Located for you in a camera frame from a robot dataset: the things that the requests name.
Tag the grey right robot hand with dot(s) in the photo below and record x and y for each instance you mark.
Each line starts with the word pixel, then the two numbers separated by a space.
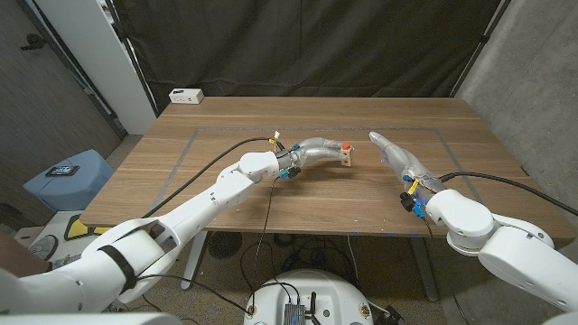
pixel 404 164

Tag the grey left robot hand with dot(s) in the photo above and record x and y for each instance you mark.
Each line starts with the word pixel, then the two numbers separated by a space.
pixel 314 151

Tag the red screw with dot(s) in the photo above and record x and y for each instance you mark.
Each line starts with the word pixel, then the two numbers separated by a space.
pixel 346 145

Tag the small wooden block with holes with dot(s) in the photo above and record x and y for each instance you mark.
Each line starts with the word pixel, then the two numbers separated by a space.
pixel 347 156

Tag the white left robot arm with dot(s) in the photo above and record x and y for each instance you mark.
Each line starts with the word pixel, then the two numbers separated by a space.
pixel 203 212

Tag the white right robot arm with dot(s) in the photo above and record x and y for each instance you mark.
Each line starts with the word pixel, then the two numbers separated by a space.
pixel 510 244

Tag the black backdrop curtain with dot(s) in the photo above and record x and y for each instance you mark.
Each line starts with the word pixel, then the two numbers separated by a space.
pixel 293 45

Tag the grey table leg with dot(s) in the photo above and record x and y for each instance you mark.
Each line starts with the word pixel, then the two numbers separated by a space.
pixel 424 271

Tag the black round floor fan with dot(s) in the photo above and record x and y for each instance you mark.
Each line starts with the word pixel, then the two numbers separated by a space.
pixel 225 244

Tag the white power strip box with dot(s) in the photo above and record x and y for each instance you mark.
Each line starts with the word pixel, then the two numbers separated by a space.
pixel 186 95

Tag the black backdrop stand pole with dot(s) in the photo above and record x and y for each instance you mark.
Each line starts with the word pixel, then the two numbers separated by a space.
pixel 478 45
pixel 131 58

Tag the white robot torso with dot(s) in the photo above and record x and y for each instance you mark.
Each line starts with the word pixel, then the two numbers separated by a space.
pixel 325 293

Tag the white table leg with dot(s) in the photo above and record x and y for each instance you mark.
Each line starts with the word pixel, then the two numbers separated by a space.
pixel 194 262

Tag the small grey finned box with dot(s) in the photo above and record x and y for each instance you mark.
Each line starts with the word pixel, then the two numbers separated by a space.
pixel 293 315

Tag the white base with yellow mark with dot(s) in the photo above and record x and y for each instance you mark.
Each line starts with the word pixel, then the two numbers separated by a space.
pixel 86 228

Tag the blue stool with phone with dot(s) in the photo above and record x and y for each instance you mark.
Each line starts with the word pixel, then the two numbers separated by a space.
pixel 68 189

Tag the black phone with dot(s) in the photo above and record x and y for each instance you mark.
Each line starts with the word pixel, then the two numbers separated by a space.
pixel 62 170

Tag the grey sneaker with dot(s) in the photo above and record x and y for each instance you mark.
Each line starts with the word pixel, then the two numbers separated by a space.
pixel 43 247

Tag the person's bare leg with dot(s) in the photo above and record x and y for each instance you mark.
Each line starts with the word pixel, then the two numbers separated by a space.
pixel 20 257

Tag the white wall panel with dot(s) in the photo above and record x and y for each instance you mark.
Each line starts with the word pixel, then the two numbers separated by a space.
pixel 99 58

